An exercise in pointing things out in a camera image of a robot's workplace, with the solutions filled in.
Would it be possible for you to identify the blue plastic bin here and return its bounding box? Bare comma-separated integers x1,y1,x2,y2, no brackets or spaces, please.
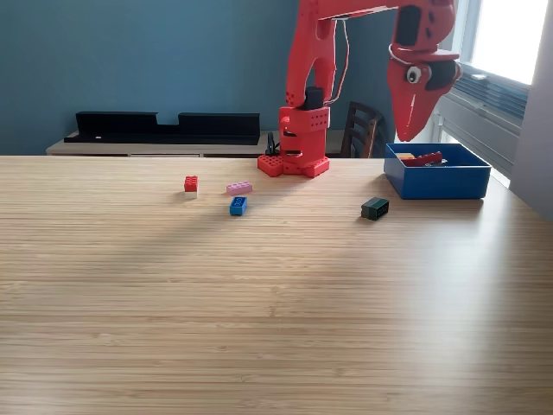
384,143,493,201

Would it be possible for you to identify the dark wooden chair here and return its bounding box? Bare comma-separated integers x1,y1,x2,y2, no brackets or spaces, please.
340,101,385,159

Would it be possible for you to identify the grey wall heater unit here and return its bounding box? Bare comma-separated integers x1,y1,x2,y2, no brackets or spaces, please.
434,60,531,174

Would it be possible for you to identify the dark green brick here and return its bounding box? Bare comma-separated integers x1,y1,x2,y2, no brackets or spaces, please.
360,197,390,221

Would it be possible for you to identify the white window frame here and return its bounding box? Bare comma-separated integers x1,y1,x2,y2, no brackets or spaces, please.
448,0,550,86

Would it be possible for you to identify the pale wooden sideboard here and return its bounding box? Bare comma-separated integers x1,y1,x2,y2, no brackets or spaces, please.
46,129,346,158

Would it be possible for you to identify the black shelf unit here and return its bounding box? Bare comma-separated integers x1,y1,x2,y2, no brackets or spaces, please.
63,111,262,146

